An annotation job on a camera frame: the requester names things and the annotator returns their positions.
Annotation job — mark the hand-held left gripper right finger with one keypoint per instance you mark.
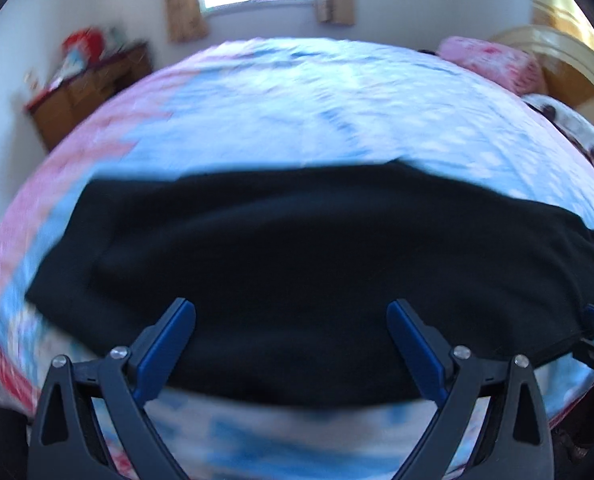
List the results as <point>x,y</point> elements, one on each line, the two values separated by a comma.
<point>417,350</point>

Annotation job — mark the pink pillow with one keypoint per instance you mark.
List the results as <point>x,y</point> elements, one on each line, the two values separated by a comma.
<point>497,62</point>

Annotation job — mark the black pants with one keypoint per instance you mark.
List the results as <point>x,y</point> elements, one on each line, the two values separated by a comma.
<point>302,260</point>

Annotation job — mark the red gift bag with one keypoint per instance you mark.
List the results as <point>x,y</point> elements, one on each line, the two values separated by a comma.
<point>82,44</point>

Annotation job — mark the cream wooden bed headboard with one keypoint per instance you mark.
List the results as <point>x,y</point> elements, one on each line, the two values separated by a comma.
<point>572,65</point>

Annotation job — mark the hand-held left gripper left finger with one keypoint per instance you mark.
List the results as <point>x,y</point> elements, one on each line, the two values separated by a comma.
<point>169,345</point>

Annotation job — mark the yellow patterned curtain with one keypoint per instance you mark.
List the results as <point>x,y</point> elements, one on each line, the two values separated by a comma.
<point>562,0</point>

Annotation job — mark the white patterned pillow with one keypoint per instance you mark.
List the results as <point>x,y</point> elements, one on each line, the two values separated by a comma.
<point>572,125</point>

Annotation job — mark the blue pink dotted bed sheet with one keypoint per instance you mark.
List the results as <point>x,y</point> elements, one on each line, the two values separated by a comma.
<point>302,100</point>

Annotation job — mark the brown wooden desk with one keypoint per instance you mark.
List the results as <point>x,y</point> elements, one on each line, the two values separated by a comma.
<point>77,100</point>

